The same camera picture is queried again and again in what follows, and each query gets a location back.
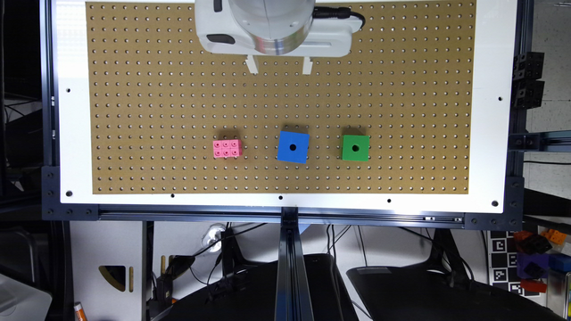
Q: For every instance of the black aluminium table frame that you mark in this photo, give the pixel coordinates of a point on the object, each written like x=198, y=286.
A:
x=292, y=290

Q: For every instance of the pile of coloured cubes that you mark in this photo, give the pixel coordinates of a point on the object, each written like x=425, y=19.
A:
x=538, y=254

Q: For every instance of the black office chair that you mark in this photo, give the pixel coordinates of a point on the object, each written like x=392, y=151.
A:
x=406, y=294
x=251, y=295

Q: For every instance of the white table board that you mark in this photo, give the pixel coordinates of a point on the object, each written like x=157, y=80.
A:
x=492, y=66

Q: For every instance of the blue cube with hole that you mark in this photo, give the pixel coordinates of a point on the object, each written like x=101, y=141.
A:
x=293, y=147

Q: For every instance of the brown pegboard panel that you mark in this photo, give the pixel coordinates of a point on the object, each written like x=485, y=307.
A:
x=158, y=100

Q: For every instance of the green cube with hole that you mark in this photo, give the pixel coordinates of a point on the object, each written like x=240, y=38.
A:
x=355, y=148

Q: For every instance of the black cube stack on frame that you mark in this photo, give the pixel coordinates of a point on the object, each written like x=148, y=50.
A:
x=527, y=87

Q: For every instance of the pink snap-cube block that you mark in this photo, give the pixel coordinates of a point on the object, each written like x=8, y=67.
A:
x=227, y=148

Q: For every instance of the white cabinet with cutout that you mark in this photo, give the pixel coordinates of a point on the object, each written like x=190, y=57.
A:
x=108, y=263

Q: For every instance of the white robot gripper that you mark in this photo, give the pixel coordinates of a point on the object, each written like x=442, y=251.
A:
x=275, y=27

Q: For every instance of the black and white marker sheet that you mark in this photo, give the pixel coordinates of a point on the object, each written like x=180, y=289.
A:
x=502, y=262

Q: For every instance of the black office chair left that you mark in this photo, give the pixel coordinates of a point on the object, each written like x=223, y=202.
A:
x=251, y=295

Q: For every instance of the black office chair right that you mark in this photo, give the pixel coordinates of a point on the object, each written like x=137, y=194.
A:
x=406, y=294

